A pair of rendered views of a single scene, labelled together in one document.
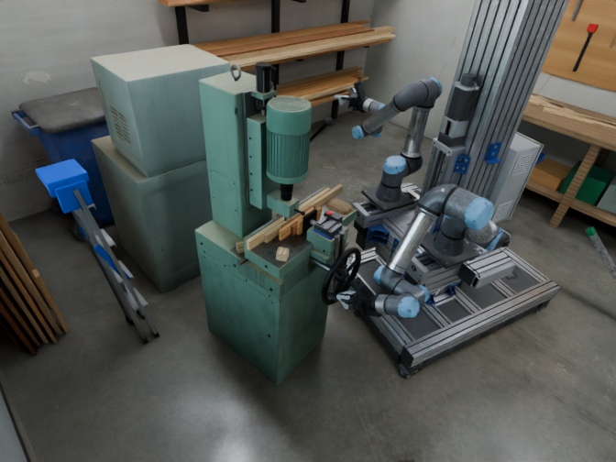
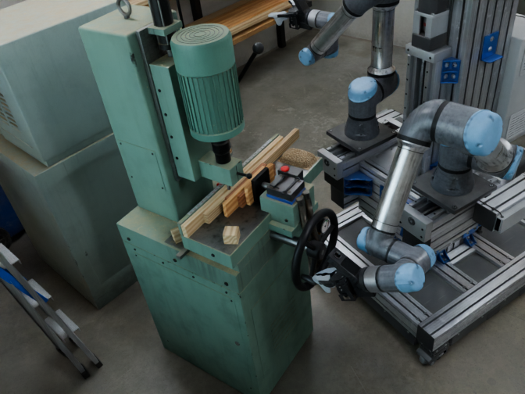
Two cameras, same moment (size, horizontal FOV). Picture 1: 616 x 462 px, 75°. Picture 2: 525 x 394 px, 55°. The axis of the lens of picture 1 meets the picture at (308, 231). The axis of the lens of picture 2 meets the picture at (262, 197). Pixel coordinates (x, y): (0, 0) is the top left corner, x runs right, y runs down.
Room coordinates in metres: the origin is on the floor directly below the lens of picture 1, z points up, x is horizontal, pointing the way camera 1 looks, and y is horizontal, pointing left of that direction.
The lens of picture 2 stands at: (0.11, -0.08, 2.01)
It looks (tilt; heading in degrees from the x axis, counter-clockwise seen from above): 38 degrees down; 3
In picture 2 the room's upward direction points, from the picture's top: 8 degrees counter-clockwise
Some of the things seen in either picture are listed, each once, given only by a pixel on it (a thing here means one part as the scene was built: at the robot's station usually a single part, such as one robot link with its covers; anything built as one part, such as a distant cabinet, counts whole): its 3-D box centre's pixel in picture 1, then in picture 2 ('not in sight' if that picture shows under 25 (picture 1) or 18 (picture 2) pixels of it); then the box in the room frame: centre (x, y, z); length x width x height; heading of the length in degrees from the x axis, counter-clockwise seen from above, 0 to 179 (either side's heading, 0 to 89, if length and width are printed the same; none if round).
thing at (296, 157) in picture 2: (339, 204); (298, 155); (1.72, -0.15, 0.92); 0.14 x 0.09 x 0.04; 54
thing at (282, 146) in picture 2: (306, 211); (255, 171); (1.64, 0.01, 0.92); 0.60 x 0.02 x 0.04; 144
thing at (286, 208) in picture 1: (282, 204); (221, 169); (1.52, 0.12, 1.03); 0.14 x 0.07 x 0.09; 54
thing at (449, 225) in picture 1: (458, 220); (459, 146); (1.57, -0.71, 0.98); 0.13 x 0.12 x 0.14; 47
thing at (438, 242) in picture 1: (450, 238); (453, 173); (1.57, -0.70, 0.87); 0.15 x 0.15 x 0.10
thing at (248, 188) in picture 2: (308, 220); (259, 184); (1.54, 0.00, 0.94); 0.16 x 0.02 x 0.08; 144
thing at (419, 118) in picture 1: (416, 129); (382, 37); (2.10, -0.54, 1.19); 0.15 x 0.12 x 0.55; 135
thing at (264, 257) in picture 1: (312, 236); (268, 203); (1.51, -0.02, 0.87); 0.61 x 0.30 x 0.06; 144
